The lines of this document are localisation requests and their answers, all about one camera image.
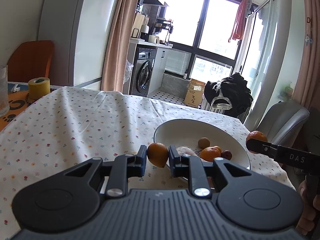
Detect white bowl blue rim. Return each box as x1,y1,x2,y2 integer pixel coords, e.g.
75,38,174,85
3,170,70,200
153,119,251,169

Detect orange tangerine in bowl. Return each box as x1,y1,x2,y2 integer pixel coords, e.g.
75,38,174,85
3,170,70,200
200,146,222,162

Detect pink curtain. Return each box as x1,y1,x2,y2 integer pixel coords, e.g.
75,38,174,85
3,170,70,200
100,0,138,92
293,0,319,109

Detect black clothes pile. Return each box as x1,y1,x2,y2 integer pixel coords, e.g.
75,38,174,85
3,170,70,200
202,73,253,118

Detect white kitchen counter cabinet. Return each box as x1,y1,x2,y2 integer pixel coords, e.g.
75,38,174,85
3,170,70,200
123,38,172,97

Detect small orange kumquat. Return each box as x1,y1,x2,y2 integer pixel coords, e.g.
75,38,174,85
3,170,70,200
147,142,169,168

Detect grey washing machine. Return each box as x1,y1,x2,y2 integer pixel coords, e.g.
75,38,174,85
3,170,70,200
129,45,157,97

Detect person's right hand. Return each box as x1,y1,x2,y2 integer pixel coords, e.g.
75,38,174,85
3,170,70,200
296,180,319,236

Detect white refrigerator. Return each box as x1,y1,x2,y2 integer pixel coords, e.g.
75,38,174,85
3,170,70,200
38,0,118,90

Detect cardboard box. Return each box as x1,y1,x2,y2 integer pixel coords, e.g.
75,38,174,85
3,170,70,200
184,79,206,108

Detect wooden cutting board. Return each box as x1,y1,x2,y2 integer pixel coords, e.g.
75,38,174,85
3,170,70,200
130,12,145,38

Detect orange chair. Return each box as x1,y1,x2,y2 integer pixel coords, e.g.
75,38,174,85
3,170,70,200
7,41,54,83

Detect grey chair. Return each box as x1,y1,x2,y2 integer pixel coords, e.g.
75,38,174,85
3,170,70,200
257,100,310,147

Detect red hanging towel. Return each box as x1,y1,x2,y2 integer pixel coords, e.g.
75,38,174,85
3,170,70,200
228,0,252,42

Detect black dish rack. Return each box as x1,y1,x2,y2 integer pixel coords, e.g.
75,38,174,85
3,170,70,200
152,18,173,45

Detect small red fruit in bowl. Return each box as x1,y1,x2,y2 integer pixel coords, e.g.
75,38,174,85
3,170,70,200
221,150,233,160

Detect floral white tablecloth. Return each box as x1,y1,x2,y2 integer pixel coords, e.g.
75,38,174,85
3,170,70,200
0,86,297,240

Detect large orange tangerine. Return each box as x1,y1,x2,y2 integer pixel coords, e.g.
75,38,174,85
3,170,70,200
246,131,268,144

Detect clear drinking glass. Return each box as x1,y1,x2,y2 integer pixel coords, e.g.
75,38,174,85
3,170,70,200
0,65,10,116

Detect small peeled pomelo segment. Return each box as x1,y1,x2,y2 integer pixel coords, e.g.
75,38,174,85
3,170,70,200
176,146,199,157

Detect brown kiwi fruit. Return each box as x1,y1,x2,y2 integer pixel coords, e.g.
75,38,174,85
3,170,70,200
197,137,210,149

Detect right pink curtain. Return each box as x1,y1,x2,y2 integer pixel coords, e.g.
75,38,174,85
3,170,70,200
293,0,319,109

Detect yellow tape roll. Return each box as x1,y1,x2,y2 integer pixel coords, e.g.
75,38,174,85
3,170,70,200
28,77,50,100

